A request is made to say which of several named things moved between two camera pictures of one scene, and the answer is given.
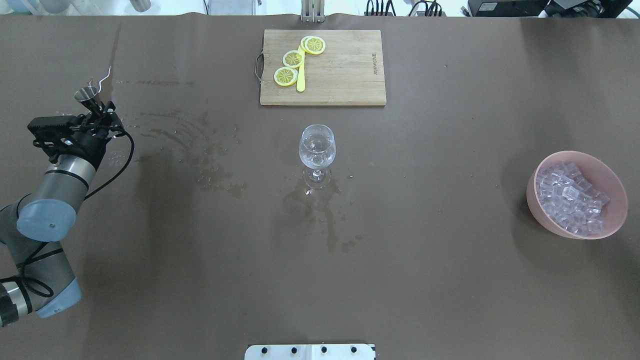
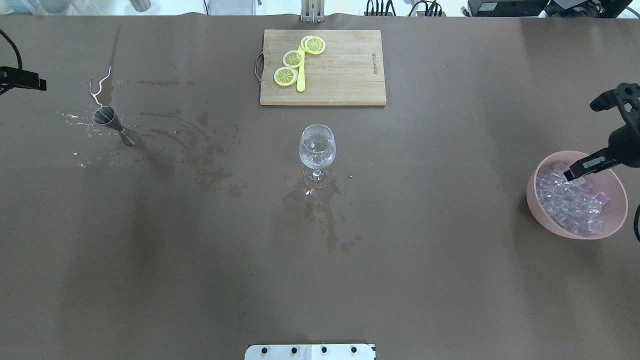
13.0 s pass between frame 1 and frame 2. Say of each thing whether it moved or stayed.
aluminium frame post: stayed
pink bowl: stayed
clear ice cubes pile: stayed
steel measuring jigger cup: moved
